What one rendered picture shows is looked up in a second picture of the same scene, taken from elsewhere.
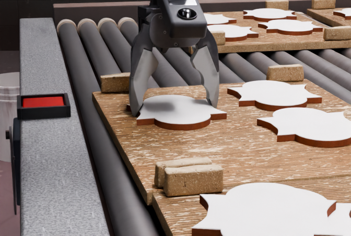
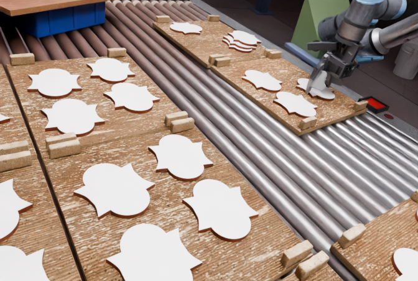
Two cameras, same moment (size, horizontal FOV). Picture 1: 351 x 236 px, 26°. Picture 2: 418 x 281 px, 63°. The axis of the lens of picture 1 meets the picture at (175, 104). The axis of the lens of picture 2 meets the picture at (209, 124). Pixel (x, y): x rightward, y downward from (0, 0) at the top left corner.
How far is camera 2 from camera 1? 1.96 m
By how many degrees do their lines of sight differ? 124
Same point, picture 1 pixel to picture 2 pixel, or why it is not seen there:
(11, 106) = not seen: outside the picture
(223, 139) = (283, 76)
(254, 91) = (303, 103)
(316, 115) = (264, 84)
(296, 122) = (267, 79)
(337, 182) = (239, 58)
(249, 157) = (268, 68)
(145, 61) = not seen: hidden behind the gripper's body
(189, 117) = (304, 81)
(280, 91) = (293, 104)
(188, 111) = not seen: hidden behind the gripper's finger
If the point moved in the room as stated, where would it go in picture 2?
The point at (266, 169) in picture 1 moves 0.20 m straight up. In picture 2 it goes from (259, 63) to (275, 9)
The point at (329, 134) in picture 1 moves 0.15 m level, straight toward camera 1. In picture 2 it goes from (252, 73) to (241, 54)
